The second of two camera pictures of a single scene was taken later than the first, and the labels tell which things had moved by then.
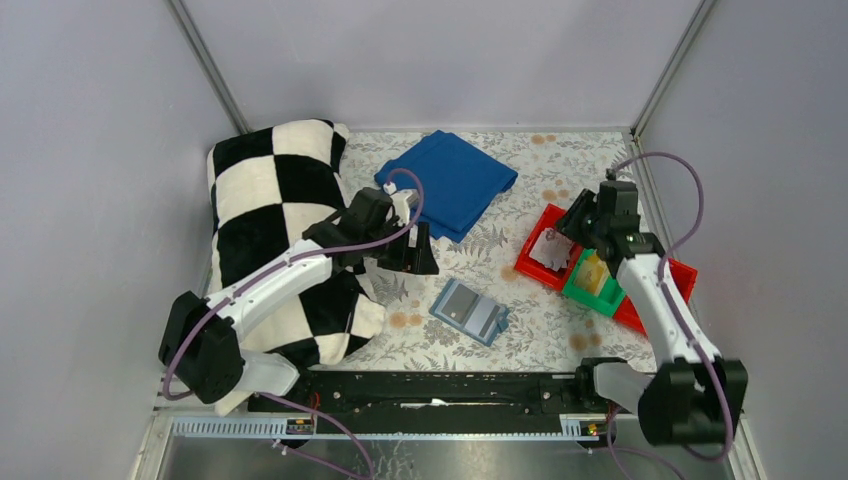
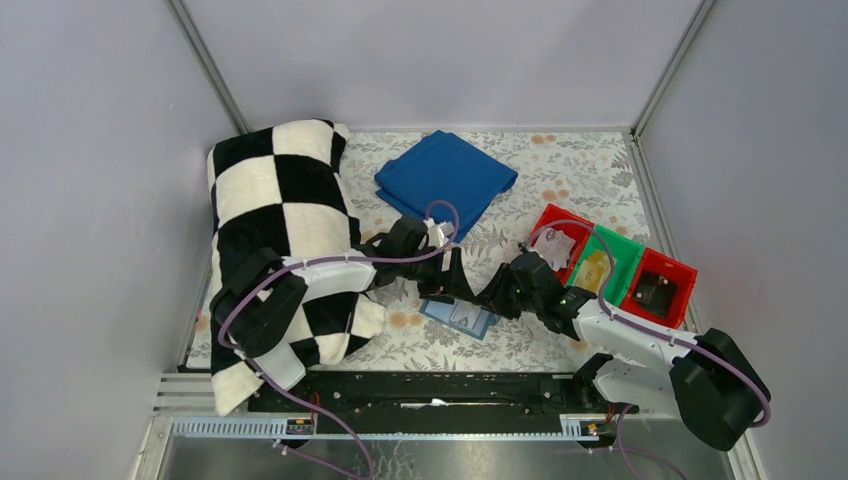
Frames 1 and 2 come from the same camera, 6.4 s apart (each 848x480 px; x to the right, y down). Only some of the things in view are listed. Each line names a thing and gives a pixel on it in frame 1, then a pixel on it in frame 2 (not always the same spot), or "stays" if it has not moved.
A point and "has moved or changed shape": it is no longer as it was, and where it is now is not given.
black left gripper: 403,240 -> 436,278
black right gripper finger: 591,241 -> 515,301
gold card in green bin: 593,274 stays
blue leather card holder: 470,312 has moved or changed shape
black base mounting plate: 437,401 stays
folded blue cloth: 461,181 stays
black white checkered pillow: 268,184 stays
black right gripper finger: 577,222 -> 485,298
